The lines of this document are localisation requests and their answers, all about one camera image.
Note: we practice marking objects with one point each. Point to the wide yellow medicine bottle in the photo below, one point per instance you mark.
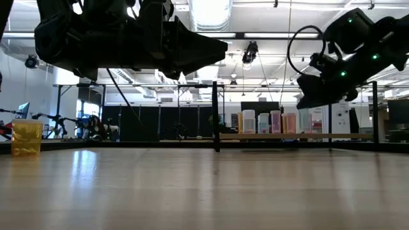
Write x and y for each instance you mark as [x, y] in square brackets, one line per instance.
[27, 140]

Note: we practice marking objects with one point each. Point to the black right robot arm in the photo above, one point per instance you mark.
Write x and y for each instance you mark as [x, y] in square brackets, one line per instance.
[383, 48]

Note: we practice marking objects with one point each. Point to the background computer monitor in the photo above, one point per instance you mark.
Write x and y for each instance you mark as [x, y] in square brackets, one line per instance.
[24, 110]

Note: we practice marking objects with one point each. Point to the clear medicine bottle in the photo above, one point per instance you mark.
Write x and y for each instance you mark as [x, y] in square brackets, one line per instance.
[248, 123]

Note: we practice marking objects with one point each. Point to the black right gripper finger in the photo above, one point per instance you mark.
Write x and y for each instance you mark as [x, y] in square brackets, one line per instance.
[313, 92]

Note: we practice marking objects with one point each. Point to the black background stand frame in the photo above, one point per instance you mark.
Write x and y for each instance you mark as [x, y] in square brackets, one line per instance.
[59, 111]

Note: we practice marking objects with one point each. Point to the black metal table frame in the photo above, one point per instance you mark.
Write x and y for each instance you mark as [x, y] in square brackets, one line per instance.
[216, 111]

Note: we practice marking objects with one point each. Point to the pale purple medicine bottle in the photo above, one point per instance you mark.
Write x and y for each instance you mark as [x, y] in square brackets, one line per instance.
[304, 121]

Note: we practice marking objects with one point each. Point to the black overhead camera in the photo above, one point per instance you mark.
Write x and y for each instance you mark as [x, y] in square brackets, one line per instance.
[250, 51]

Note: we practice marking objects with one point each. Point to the silver ceiling duct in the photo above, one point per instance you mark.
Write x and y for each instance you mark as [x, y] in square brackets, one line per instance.
[211, 9]

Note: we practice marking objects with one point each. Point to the pink medicine bottle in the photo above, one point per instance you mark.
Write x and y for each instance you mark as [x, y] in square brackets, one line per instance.
[291, 124]
[275, 123]

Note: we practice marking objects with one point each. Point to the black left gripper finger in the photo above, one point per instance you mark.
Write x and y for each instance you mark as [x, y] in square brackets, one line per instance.
[198, 48]
[172, 74]

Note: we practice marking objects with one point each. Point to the black overhead beam with lights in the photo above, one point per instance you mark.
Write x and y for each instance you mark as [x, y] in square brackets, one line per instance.
[239, 35]

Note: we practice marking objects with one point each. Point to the black partition panels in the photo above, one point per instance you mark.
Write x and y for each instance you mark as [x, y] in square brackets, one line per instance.
[150, 124]

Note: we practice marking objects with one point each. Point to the background black robot arms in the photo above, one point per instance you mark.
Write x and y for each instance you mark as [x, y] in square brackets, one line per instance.
[94, 126]

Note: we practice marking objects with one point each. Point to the black ceiling spotlight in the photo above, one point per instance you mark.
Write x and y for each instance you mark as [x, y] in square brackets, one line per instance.
[32, 61]

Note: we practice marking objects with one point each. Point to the black wall screen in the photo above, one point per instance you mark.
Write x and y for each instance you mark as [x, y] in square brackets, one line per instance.
[260, 106]

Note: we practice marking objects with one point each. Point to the wide orange medicine bottle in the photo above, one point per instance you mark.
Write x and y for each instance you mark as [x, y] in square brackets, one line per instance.
[239, 123]

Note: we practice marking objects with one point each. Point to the teal bottle with red pills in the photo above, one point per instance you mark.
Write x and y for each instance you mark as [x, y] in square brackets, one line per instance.
[264, 124]

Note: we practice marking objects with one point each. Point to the green medicine bottle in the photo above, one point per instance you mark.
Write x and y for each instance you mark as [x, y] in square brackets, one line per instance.
[312, 124]

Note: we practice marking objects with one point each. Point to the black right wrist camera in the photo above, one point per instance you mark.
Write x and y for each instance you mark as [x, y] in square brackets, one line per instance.
[348, 32]

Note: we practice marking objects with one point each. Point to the large black monitor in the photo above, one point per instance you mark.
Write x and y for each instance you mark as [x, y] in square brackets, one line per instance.
[399, 110]

